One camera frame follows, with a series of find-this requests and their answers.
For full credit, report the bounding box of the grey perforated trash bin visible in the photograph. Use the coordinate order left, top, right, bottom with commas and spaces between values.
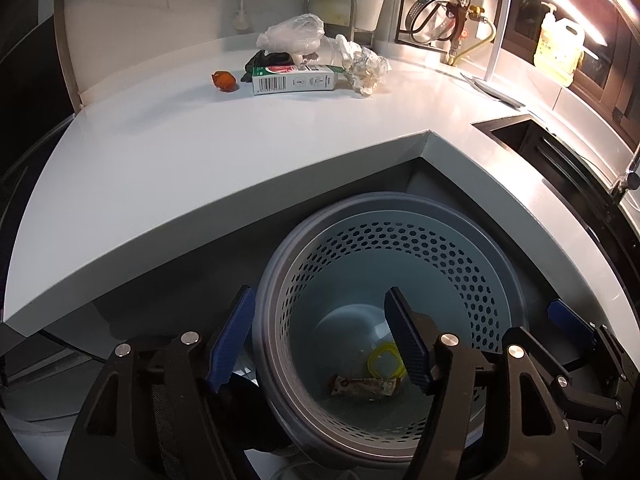
252, 192, 528, 468

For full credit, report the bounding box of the black wire rack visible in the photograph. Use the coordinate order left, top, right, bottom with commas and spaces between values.
395, 0, 501, 48

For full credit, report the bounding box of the yellow plastic ring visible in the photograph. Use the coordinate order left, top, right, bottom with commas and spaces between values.
367, 342, 406, 378

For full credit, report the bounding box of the white stand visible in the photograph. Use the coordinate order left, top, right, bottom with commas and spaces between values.
460, 0, 526, 108

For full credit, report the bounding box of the yellow gas hose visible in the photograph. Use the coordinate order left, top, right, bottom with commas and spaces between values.
447, 5, 496, 66

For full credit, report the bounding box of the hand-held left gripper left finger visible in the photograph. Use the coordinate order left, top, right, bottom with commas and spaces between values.
57, 285, 261, 480

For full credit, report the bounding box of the metal colander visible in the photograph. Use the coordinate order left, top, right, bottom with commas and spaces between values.
407, 0, 463, 43

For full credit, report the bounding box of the yellow soap bottle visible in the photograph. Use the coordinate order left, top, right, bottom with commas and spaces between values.
532, 2, 586, 83

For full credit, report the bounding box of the dark grey cloth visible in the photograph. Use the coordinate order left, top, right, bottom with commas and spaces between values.
241, 50, 301, 83

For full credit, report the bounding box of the metal board rack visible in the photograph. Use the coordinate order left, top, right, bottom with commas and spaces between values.
305, 0, 357, 41

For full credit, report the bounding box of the crumpled white tissue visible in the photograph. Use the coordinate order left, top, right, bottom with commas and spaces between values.
335, 34, 393, 97

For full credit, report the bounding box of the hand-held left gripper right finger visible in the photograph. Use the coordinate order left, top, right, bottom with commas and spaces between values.
384, 286, 583, 480

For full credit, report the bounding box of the brown snack wrapper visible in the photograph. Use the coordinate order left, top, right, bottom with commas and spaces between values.
331, 375, 403, 401

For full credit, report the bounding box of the green and white carton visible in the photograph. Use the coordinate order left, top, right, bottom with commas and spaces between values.
251, 65, 336, 96

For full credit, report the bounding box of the black sink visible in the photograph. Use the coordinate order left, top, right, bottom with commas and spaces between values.
472, 115, 640, 241

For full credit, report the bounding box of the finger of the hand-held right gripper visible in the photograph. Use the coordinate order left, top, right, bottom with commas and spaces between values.
547, 300, 628, 380
554, 374, 623, 413

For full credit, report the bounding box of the clear plastic bag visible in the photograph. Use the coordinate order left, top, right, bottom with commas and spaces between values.
256, 13, 326, 56

